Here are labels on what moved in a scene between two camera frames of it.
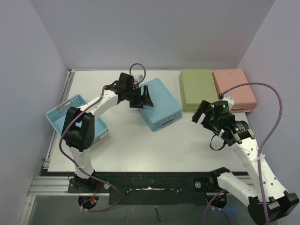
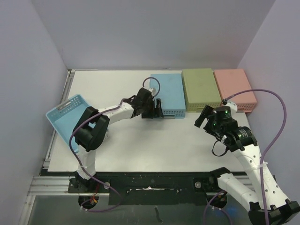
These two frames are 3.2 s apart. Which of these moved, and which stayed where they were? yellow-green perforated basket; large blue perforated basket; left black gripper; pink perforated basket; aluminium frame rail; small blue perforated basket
Moved: left black gripper; large blue perforated basket
Stayed: small blue perforated basket; yellow-green perforated basket; pink perforated basket; aluminium frame rail
